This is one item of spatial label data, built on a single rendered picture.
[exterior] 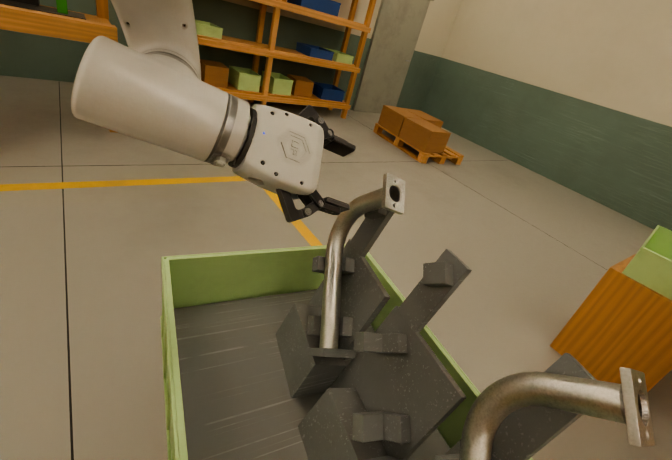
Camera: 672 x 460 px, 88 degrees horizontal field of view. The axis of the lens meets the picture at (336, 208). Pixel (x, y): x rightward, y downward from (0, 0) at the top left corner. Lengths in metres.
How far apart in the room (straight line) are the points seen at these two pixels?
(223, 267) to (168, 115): 0.38
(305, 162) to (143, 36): 0.23
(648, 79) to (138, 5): 6.28
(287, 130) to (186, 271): 0.36
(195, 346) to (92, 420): 0.99
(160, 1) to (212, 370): 0.52
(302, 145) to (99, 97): 0.21
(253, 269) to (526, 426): 0.51
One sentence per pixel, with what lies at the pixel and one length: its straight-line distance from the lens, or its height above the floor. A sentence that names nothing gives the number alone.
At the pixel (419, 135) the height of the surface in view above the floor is 0.32.
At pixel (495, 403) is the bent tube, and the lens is 0.44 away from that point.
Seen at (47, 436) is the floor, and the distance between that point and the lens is 1.66.
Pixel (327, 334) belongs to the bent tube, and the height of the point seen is 0.96.
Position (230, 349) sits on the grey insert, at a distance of 0.69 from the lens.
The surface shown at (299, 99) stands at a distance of 5.50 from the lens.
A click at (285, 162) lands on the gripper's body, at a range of 0.43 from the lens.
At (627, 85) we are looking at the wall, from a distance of 6.50.
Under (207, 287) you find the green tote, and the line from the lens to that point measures 0.74.
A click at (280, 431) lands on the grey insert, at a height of 0.85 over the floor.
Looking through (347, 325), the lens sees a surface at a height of 0.97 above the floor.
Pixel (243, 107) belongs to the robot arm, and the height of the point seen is 1.28.
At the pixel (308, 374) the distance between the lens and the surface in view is 0.61.
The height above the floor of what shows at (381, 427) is 0.95.
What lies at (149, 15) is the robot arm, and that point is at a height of 1.34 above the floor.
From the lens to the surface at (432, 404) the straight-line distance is 0.52.
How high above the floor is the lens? 1.39
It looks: 27 degrees down
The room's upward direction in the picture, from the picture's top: 16 degrees clockwise
